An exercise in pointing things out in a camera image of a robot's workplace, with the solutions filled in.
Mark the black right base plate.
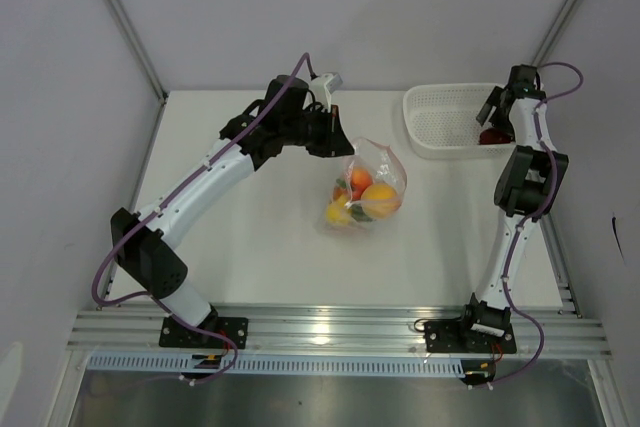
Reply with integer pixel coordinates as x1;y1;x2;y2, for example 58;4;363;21
413;318;517;354

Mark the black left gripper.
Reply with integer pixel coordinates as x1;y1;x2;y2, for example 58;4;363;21
281;104;354;158

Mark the pink toy peach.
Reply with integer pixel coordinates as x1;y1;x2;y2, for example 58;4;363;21
349;166;374;193
360;182;402;220

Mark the dark red toy apple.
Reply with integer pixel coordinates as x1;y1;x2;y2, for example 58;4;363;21
479;128;512;145

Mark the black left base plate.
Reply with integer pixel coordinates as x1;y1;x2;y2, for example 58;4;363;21
158;315;250;351

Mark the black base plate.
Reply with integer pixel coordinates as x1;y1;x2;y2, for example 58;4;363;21
158;315;250;351
413;318;517;354

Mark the grey aluminium corner post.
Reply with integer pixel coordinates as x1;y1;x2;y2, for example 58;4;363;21
509;0;583;93

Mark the left grey corner post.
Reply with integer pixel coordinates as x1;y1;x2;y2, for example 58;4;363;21
102;0;168;103

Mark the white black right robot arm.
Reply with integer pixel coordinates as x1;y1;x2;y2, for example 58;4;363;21
456;65;569;353

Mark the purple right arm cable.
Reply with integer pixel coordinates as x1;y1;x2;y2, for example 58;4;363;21
474;61;586;388

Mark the clear pink-dotted zip bag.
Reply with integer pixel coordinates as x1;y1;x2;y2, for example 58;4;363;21
318;137;408;236

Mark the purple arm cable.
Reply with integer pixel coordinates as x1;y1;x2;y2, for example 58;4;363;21
474;61;586;388
90;52;316;311

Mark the orange toy pineapple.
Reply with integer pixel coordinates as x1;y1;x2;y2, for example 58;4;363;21
332;177;375;223

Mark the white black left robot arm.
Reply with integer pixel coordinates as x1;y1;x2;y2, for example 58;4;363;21
111;73;354;347

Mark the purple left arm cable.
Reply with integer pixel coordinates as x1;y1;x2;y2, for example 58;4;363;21
90;52;316;311

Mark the white slotted cable duct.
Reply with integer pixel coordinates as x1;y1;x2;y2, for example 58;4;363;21
87;352;464;378

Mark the yellow toy lemon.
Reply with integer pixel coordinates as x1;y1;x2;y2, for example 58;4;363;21
324;201;352;227

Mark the white perforated plastic basket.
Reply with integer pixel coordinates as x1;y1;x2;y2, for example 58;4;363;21
402;83;514;160

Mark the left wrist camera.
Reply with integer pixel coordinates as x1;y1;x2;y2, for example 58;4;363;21
309;72;343;110

